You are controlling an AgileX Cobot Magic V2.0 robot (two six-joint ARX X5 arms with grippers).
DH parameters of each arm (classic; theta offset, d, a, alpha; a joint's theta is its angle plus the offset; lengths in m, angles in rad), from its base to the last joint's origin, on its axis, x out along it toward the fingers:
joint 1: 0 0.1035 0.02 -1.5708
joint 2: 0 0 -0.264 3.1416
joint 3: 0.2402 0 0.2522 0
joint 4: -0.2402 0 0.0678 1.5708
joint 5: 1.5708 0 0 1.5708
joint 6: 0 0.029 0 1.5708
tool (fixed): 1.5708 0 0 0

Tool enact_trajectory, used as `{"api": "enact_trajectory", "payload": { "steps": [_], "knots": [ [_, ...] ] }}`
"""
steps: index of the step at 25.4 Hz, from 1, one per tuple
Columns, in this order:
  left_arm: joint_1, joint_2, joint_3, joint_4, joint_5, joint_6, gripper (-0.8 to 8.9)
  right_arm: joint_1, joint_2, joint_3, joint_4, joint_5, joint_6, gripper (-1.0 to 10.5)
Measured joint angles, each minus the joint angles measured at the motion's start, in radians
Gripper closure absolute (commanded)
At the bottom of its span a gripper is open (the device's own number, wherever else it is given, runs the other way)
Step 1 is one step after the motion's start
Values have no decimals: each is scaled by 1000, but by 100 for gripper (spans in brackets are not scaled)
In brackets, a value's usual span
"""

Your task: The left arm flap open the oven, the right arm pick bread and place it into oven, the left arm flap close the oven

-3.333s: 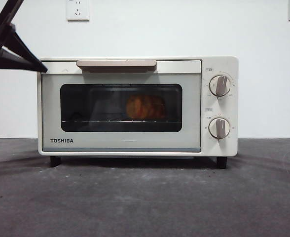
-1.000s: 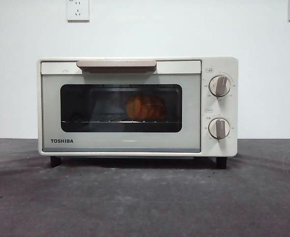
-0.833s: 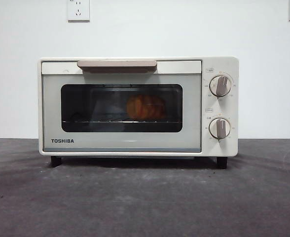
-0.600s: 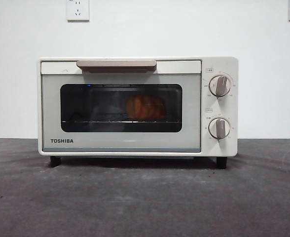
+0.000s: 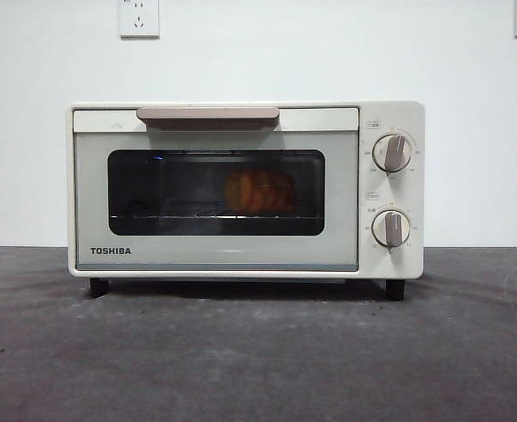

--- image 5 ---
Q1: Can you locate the golden brown bread loaf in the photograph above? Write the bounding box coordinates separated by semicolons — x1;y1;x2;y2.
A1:
223;169;298;213

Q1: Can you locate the glass oven door with handle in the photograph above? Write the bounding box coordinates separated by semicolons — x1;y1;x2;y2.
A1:
72;106;360;272

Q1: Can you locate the cream Toshiba toaster oven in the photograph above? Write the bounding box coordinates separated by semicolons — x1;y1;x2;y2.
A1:
67;99;426;302

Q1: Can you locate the cream timer knob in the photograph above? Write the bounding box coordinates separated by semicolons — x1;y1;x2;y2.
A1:
370;209;412;248

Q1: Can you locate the cream temperature knob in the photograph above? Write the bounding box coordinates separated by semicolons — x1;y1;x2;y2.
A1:
371;134;413;173

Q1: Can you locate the metal wire oven rack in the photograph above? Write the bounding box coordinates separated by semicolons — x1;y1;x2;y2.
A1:
110;200;324;221

